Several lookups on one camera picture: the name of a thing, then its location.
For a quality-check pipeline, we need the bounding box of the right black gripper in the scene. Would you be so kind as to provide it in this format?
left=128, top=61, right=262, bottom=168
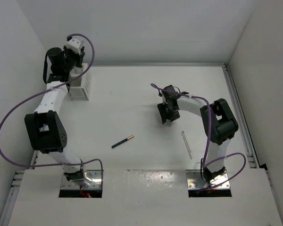
left=158, top=102, right=180, bottom=124

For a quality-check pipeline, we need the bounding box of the dark green gold pencil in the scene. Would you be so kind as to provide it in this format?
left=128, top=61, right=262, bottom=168
left=111, top=135, right=134, bottom=149

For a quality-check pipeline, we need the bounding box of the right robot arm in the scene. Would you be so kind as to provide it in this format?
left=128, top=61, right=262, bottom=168
left=151, top=84, right=239, bottom=183

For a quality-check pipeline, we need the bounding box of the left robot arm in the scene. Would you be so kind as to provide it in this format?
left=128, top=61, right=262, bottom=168
left=25, top=46, right=86, bottom=184

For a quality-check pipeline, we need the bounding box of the thin clear silver stick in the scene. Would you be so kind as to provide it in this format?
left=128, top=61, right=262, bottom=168
left=181, top=131, right=192, bottom=159

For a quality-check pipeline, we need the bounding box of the white two-slot organizer box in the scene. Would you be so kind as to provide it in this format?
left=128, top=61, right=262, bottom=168
left=69, top=63, right=92, bottom=101

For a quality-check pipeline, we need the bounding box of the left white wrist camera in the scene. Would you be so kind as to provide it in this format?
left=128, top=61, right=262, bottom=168
left=65, top=37, right=83, bottom=55

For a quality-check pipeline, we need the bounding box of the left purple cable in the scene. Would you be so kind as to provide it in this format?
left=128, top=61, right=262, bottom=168
left=0, top=33, right=103, bottom=171

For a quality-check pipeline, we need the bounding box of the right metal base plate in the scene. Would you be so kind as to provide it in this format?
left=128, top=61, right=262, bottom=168
left=186, top=170, right=230, bottom=191

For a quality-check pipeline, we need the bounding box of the metal base plate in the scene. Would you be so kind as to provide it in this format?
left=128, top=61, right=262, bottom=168
left=186, top=170, right=230, bottom=191
left=60, top=170, right=102, bottom=190

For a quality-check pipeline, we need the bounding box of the aluminium frame rail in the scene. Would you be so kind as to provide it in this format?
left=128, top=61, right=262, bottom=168
left=222, top=64, right=260, bottom=169

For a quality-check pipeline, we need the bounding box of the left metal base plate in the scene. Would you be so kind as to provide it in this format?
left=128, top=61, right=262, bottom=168
left=60, top=170, right=102, bottom=190

